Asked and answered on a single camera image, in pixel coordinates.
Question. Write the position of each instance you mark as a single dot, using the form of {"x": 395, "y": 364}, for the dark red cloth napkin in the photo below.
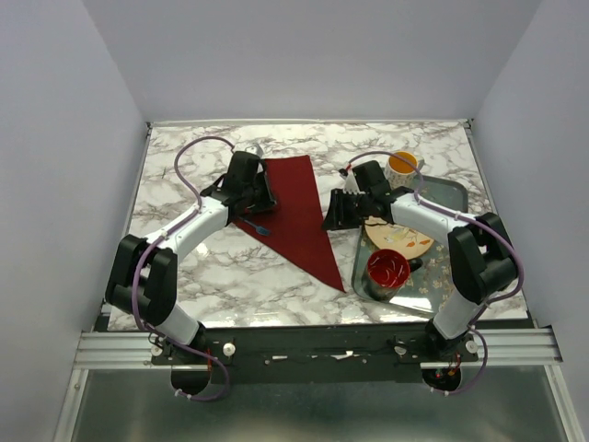
{"x": 295, "y": 224}

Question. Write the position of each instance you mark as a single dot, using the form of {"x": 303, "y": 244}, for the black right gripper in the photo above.
{"x": 334, "y": 221}

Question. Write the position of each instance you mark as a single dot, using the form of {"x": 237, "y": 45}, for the aluminium frame rail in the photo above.
{"x": 135, "y": 350}

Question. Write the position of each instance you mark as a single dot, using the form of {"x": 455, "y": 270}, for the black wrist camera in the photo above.
{"x": 245, "y": 166}
{"x": 365, "y": 179}

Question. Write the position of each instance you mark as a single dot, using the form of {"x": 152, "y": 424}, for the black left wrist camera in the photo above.
{"x": 245, "y": 166}

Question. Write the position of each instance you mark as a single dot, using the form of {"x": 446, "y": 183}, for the teal floral serving tray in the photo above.
{"x": 425, "y": 291}

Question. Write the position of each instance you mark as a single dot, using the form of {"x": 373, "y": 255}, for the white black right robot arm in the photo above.
{"x": 484, "y": 266}

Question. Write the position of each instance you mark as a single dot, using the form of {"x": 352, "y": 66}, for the beige bird pattern plate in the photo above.
{"x": 407, "y": 241}

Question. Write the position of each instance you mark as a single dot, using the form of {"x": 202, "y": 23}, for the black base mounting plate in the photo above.
{"x": 314, "y": 354}

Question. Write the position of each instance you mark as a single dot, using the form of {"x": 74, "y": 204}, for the red and black cup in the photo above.
{"x": 385, "y": 273}

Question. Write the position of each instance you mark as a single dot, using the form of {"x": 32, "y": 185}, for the white floral mug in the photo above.
{"x": 400, "y": 169}

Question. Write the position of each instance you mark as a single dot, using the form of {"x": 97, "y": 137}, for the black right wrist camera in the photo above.
{"x": 365, "y": 179}

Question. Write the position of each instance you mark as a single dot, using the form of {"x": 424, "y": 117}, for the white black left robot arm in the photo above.
{"x": 144, "y": 276}

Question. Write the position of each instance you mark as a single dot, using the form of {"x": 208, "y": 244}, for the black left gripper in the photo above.
{"x": 268, "y": 200}

